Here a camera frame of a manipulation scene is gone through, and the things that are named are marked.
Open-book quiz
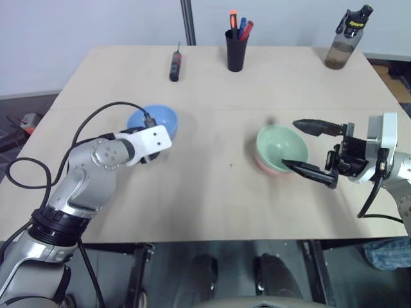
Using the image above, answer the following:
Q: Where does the red pen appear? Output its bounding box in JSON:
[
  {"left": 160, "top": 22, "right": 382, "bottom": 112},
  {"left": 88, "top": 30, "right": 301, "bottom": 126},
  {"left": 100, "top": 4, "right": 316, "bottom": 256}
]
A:
[{"left": 240, "top": 21, "right": 254, "bottom": 41}]

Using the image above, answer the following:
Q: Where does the pink bowl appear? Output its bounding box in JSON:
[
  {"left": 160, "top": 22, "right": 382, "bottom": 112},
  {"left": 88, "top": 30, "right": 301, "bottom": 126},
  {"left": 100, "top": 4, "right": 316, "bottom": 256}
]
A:
[{"left": 255, "top": 153, "right": 295, "bottom": 177}]

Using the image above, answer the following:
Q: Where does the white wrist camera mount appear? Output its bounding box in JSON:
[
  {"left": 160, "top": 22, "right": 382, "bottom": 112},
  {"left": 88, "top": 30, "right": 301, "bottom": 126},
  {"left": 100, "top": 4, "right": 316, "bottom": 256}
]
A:
[
  {"left": 115, "top": 124, "right": 173, "bottom": 167},
  {"left": 348, "top": 112, "right": 399, "bottom": 185}
]

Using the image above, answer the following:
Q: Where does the blue bowl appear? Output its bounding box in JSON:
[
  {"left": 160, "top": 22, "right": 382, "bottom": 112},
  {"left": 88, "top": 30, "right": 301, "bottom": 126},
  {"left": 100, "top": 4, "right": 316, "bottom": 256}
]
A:
[{"left": 127, "top": 104, "right": 179, "bottom": 142}]

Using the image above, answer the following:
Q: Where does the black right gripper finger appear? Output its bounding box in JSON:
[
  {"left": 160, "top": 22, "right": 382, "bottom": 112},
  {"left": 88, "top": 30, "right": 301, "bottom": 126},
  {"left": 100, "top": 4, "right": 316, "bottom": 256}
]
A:
[
  {"left": 292, "top": 118, "right": 343, "bottom": 137},
  {"left": 281, "top": 159, "right": 338, "bottom": 190}
]

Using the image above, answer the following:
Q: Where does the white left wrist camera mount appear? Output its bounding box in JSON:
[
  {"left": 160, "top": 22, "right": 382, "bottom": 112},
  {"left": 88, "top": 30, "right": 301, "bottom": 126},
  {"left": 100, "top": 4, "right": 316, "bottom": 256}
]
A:
[{"left": 115, "top": 124, "right": 173, "bottom": 167}]

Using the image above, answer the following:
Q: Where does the black pen cup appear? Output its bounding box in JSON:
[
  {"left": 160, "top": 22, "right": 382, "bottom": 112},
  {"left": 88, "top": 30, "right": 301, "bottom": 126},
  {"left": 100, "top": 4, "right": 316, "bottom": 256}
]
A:
[{"left": 224, "top": 28, "right": 250, "bottom": 73}]

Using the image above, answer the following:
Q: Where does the black table leg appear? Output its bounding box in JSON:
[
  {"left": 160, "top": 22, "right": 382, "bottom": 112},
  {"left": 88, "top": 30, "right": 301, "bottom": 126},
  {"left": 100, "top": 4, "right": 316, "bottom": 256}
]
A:
[
  {"left": 300, "top": 239, "right": 337, "bottom": 308},
  {"left": 127, "top": 242, "right": 155, "bottom": 308}
]

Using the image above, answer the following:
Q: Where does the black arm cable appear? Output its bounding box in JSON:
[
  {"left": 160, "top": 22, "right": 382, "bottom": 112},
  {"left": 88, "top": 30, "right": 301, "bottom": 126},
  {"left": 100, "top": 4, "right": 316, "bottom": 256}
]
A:
[
  {"left": 356, "top": 160, "right": 405, "bottom": 222},
  {"left": 0, "top": 101, "right": 158, "bottom": 308}
]

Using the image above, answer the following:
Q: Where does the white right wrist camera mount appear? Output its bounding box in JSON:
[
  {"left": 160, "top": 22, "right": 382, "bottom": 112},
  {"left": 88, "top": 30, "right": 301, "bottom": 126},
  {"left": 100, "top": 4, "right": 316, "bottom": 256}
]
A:
[{"left": 348, "top": 112, "right": 399, "bottom": 185}]

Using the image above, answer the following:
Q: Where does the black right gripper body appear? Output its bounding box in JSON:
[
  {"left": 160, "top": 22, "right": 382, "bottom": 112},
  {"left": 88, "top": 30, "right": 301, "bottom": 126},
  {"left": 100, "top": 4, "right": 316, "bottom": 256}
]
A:
[{"left": 324, "top": 121, "right": 369, "bottom": 177}]

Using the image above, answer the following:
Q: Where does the blue jeans leg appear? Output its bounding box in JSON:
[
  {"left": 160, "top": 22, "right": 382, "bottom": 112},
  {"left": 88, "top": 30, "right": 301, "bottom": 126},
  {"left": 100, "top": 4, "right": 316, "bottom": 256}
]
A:
[{"left": 356, "top": 237, "right": 411, "bottom": 272}]

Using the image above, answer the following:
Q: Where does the smoky water bottle black lid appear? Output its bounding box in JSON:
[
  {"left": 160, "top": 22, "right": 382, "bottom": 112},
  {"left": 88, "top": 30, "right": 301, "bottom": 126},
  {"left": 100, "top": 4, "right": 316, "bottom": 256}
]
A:
[{"left": 324, "top": 4, "right": 374, "bottom": 70}]

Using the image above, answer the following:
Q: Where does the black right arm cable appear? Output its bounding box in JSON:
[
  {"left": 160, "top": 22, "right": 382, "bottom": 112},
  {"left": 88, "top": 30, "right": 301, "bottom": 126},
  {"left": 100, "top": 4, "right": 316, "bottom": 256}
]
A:
[{"left": 356, "top": 160, "right": 405, "bottom": 222}]

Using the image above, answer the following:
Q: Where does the grey metal pole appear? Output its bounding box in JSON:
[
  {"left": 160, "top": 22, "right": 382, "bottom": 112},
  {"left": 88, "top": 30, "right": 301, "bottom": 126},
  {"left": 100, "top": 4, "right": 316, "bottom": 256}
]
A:
[{"left": 179, "top": 0, "right": 197, "bottom": 46}]

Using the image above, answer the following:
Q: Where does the black screwdriver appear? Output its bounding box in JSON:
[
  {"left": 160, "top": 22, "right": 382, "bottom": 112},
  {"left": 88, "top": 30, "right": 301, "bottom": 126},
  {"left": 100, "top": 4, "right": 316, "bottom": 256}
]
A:
[{"left": 169, "top": 40, "right": 184, "bottom": 83}]

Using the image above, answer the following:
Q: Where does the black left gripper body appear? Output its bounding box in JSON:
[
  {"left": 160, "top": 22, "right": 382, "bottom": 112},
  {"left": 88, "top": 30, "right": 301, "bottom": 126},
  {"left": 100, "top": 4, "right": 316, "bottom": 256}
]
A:
[{"left": 121, "top": 126, "right": 163, "bottom": 165}]

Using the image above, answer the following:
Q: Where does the green bowl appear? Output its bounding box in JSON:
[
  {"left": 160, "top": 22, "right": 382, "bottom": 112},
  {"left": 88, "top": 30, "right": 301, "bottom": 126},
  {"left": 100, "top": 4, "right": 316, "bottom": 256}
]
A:
[{"left": 256, "top": 124, "right": 310, "bottom": 174}]

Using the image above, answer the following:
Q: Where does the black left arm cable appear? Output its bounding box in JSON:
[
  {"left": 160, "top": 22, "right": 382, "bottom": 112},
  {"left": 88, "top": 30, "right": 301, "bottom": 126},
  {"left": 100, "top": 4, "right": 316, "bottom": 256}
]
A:
[{"left": 0, "top": 101, "right": 158, "bottom": 308}]

